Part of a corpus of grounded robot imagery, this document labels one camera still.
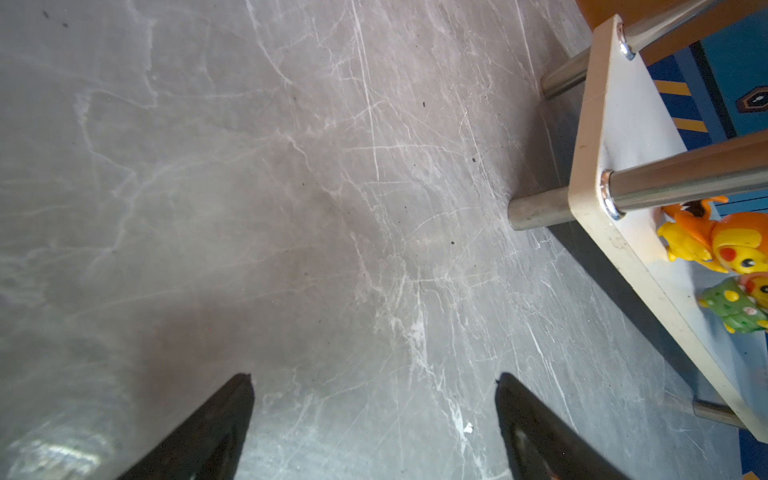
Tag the white two-tier metal shelf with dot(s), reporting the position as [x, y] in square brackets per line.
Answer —
[629, 161]

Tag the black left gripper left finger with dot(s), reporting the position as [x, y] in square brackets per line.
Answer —
[209, 443]

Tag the orange yellow dragon figure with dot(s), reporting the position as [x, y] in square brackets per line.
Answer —
[735, 243]

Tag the pink green monster figure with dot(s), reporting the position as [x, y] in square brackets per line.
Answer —
[740, 302]

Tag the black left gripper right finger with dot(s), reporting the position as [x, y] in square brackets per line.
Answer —
[539, 445]

